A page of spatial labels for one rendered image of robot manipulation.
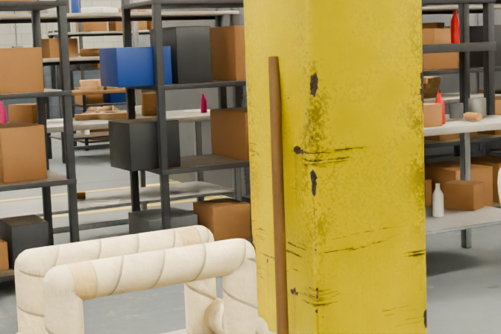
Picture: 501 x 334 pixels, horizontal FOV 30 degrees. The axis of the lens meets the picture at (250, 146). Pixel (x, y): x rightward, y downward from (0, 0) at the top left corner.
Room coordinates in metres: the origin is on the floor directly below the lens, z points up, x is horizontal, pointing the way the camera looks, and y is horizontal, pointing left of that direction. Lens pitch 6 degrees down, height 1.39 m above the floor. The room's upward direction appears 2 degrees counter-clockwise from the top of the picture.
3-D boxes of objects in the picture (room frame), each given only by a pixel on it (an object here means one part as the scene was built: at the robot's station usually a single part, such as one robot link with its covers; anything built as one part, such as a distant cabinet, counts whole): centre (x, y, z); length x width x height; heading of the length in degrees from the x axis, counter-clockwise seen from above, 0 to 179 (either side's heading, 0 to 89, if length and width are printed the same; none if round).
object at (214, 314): (0.88, 0.03, 1.12); 0.11 x 0.03 x 0.03; 31
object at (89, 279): (0.80, 0.09, 1.20); 0.20 x 0.03 x 0.03; 120
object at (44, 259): (0.87, 0.13, 1.20); 0.20 x 0.03 x 0.03; 120
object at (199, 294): (0.91, 0.06, 1.15); 0.03 x 0.03 x 0.09
